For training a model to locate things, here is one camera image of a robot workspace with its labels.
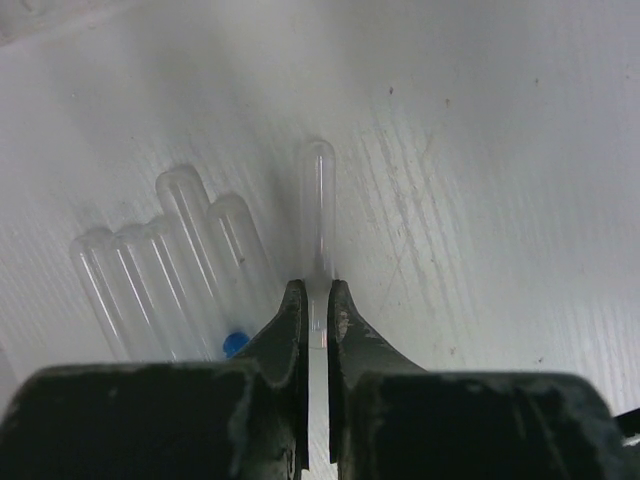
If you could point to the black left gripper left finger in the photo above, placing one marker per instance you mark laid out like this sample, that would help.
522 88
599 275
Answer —
242 418

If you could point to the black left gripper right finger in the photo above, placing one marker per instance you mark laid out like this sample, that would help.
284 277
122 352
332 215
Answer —
392 419

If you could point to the clear test tube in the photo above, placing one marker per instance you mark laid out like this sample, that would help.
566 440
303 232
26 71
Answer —
316 164

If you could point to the blue capped test tube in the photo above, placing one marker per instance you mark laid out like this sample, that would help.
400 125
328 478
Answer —
250 290

